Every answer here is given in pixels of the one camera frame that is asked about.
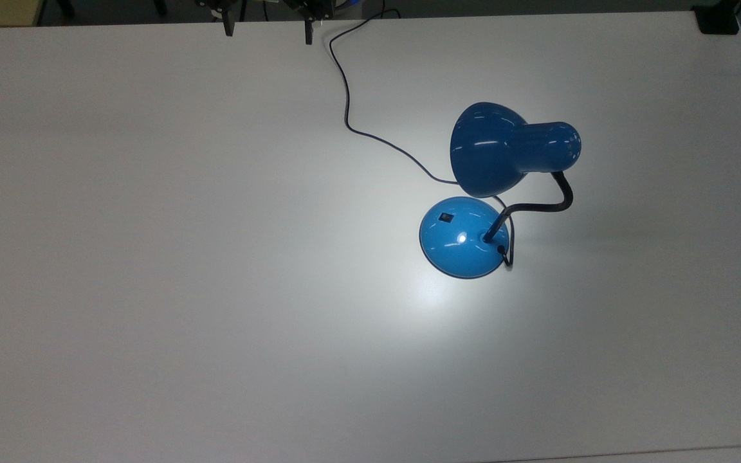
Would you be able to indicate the black table clamp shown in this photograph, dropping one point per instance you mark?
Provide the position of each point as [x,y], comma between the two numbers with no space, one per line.
[718,19]

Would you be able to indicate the white round base blue light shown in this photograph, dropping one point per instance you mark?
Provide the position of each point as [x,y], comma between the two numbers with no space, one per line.
[348,3]

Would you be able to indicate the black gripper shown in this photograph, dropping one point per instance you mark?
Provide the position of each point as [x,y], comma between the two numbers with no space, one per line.
[312,6]

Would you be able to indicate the black chair leg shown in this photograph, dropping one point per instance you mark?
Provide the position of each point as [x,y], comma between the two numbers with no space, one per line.
[65,8]
[159,6]

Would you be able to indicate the blue desk lamp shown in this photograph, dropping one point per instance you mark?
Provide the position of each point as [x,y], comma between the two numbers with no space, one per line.
[486,151]

